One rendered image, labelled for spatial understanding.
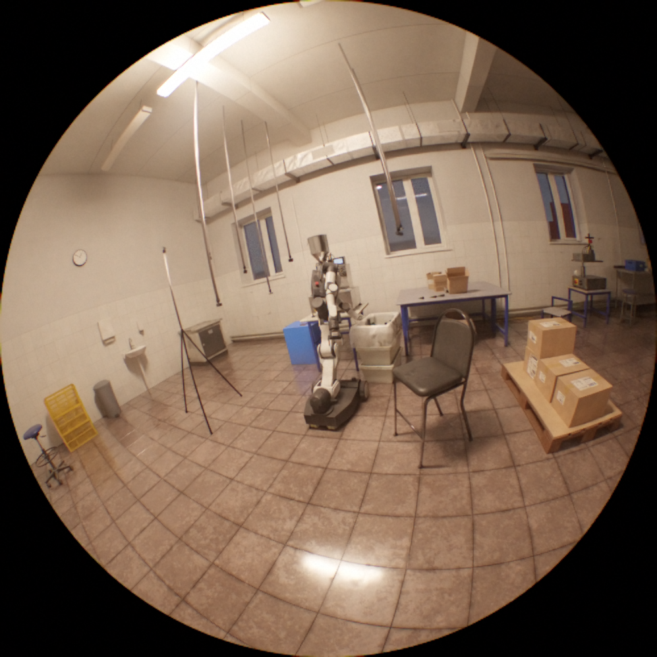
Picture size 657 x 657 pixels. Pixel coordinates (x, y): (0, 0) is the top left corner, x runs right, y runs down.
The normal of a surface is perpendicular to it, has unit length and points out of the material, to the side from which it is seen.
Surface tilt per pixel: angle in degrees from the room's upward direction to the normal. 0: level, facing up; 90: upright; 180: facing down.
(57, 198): 90
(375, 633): 0
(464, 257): 90
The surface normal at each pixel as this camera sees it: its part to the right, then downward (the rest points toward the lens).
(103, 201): 0.92, -0.09
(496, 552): -0.19, -0.95
